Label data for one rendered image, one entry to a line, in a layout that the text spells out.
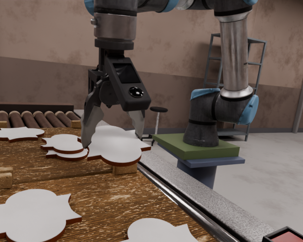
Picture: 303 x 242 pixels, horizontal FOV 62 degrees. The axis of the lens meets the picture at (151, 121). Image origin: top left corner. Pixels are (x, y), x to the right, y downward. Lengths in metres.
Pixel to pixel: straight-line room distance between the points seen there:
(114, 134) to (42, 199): 0.18
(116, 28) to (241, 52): 0.54
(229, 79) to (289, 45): 5.66
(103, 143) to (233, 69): 0.56
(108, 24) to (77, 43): 3.58
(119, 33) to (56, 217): 0.31
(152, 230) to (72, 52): 3.71
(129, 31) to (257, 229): 0.43
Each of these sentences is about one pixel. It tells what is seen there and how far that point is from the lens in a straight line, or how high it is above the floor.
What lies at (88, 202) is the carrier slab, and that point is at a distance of 0.50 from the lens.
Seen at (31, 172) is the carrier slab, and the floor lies 0.94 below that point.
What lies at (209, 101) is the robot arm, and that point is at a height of 1.09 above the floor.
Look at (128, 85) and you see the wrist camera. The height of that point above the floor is 1.16.
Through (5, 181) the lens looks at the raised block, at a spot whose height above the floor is 0.95.
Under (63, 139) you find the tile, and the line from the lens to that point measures 0.78.
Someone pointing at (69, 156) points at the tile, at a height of 0.95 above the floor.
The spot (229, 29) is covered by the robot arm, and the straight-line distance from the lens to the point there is 0.88.
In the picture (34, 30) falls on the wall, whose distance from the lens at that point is 3.98.
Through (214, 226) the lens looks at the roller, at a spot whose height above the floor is 0.92.
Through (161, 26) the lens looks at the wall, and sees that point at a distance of 4.49.
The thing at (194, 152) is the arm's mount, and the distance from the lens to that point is 0.97.
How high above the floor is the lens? 1.19
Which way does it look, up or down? 12 degrees down
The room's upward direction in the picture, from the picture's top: 7 degrees clockwise
